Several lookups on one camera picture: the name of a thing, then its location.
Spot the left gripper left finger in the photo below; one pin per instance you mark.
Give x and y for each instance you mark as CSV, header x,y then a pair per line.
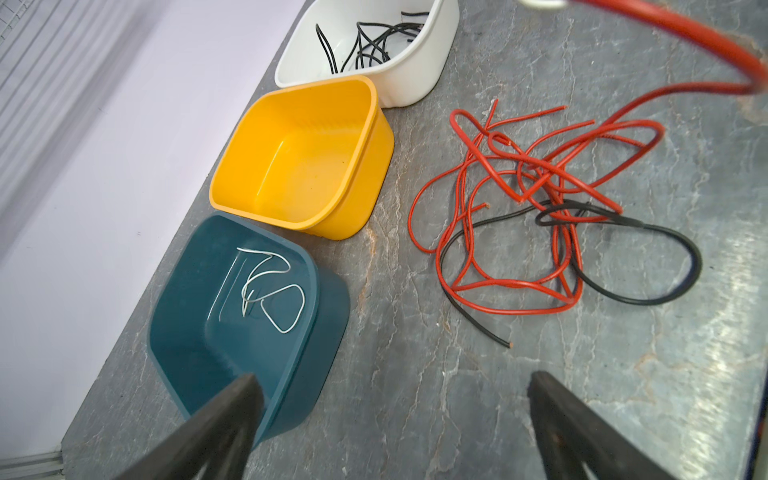
x,y
214,443

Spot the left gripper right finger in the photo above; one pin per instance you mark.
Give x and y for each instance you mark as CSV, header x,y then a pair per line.
x,y
572,438

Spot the teal plastic bin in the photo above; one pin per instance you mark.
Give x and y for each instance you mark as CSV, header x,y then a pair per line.
x,y
243,300

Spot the yellow plastic bin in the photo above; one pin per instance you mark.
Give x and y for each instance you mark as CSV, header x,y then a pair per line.
x,y
310,158

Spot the white plastic bin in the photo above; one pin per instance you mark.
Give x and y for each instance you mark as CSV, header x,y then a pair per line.
x,y
402,46

